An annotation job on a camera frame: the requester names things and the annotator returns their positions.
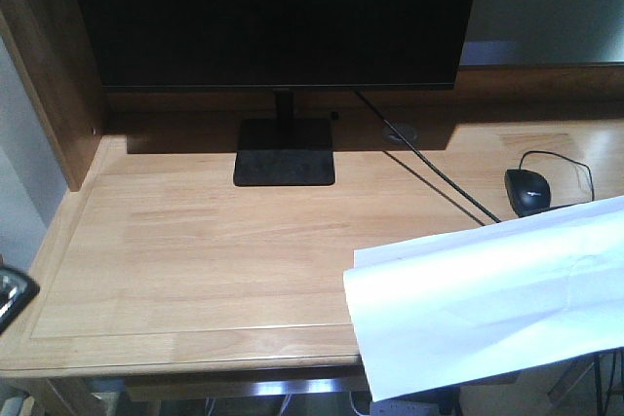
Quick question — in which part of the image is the black computer monitor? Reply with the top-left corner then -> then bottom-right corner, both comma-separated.
61,0 -> 485,188

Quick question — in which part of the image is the wooden desk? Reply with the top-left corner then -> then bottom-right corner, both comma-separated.
0,0 -> 624,416

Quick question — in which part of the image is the black monitor cable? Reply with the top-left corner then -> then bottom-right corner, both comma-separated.
354,89 -> 503,225

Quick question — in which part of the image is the black computer mouse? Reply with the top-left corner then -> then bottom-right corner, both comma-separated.
504,169 -> 551,217

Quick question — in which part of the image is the black and orange stapler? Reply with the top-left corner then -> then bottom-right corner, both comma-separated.
0,266 -> 40,334

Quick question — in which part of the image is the white paper sheet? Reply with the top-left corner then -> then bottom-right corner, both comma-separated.
343,197 -> 623,401

